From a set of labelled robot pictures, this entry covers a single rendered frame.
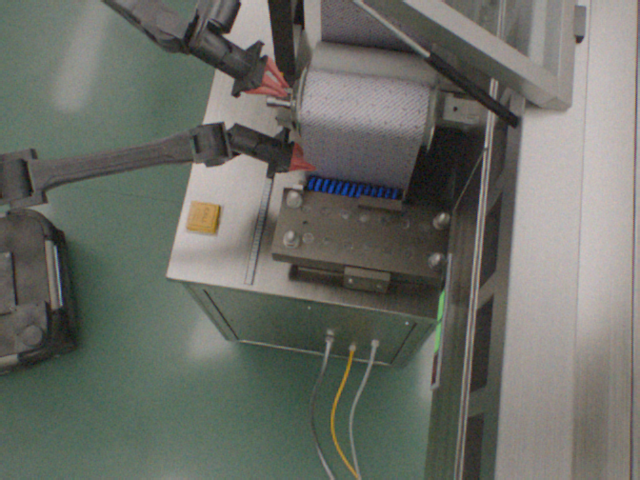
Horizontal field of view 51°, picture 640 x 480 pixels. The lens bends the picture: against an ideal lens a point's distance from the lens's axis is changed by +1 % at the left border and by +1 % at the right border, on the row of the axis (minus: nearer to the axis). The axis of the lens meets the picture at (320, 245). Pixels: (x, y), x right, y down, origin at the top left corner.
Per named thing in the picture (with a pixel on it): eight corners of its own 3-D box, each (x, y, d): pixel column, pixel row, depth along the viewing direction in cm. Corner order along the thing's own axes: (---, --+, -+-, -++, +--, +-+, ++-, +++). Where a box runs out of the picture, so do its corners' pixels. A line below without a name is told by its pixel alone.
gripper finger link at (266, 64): (272, 115, 133) (232, 93, 128) (280, 85, 135) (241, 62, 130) (291, 105, 128) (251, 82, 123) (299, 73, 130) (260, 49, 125)
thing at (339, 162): (305, 174, 153) (302, 137, 136) (407, 190, 152) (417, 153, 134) (305, 176, 153) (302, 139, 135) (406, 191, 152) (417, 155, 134)
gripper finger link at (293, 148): (305, 190, 150) (268, 176, 146) (310, 162, 152) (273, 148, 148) (319, 182, 144) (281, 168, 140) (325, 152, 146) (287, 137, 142)
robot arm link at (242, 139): (228, 143, 136) (234, 117, 137) (217, 150, 142) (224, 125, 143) (258, 155, 139) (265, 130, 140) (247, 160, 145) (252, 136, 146)
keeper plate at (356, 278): (344, 279, 156) (345, 265, 146) (386, 285, 156) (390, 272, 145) (342, 289, 156) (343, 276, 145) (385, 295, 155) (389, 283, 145)
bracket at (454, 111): (443, 100, 130) (445, 95, 128) (472, 105, 130) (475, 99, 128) (440, 123, 128) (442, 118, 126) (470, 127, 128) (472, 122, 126)
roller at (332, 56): (318, 62, 151) (317, 29, 140) (430, 76, 150) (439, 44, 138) (310, 108, 148) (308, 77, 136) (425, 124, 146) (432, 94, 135)
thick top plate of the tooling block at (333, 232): (285, 196, 157) (284, 186, 151) (455, 222, 154) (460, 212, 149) (272, 261, 152) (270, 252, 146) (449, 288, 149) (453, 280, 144)
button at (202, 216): (192, 203, 164) (190, 199, 161) (221, 207, 163) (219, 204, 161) (187, 230, 162) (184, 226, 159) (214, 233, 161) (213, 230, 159)
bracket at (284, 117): (285, 148, 169) (275, 81, 139) (310, 151, 168) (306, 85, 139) (281, 165, 167) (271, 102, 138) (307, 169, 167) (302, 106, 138)
